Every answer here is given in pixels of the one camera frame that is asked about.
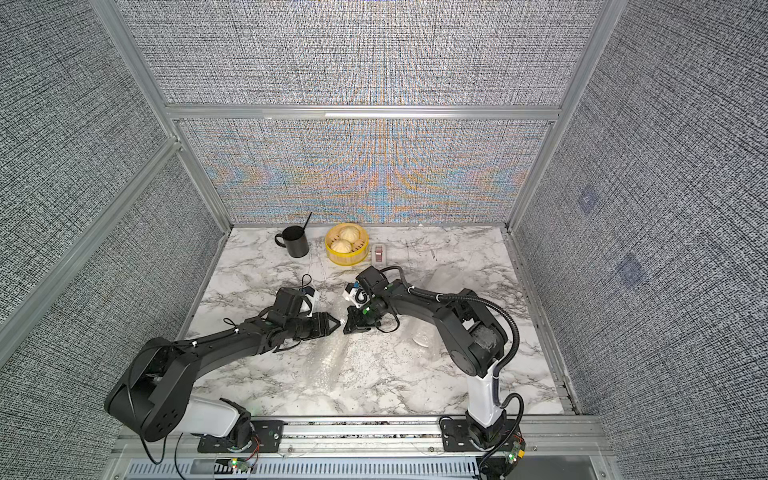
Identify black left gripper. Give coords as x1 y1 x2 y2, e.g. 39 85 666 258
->
285 311 341 342

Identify clear bubble wrap sheet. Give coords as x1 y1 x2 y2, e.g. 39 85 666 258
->
239 329 394 416
400 266 480 362

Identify white ribbed slim vase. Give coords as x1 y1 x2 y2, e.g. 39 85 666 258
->
305 334 350 390

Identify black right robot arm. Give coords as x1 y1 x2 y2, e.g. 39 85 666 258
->
344 266 520 450

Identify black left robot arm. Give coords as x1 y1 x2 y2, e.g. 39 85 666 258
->
104 287 341 451

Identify front bun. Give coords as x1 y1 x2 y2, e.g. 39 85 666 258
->
331 238 353 254

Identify bun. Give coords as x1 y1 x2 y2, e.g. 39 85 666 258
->
339 225 361 244
331 238 353 254

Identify yellow steamer basket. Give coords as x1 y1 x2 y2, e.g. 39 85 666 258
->
324 223 370 267

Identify small clear box red contents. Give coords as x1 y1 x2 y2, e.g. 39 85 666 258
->
371 243 387 269

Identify black cup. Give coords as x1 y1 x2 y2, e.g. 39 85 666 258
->
274 225 309 258

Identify back bun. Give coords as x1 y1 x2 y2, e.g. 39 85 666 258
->
339 225 361 244

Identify black stick in cup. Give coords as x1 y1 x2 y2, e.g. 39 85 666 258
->
302 212 314 231

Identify thin black left cable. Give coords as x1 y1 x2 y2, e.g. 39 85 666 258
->
223 273 316 328

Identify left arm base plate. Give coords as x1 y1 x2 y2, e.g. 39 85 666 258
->
197 420 285 454

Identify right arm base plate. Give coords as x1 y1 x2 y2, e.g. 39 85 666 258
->
438 416 515 452

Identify aluminium front rail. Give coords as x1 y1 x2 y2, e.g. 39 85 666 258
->
100 415 622 479

